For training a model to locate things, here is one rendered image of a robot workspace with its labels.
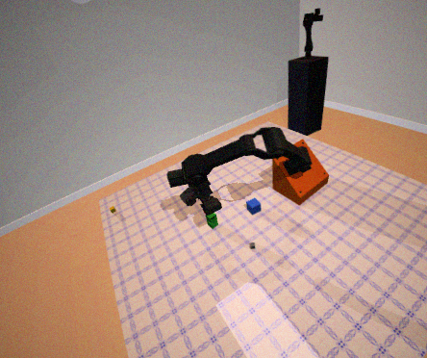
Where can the blue block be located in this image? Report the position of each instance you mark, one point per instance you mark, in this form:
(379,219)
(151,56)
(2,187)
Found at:
(254,206)

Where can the green block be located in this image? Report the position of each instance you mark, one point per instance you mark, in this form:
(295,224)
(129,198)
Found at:
(211,218)
(213,225)

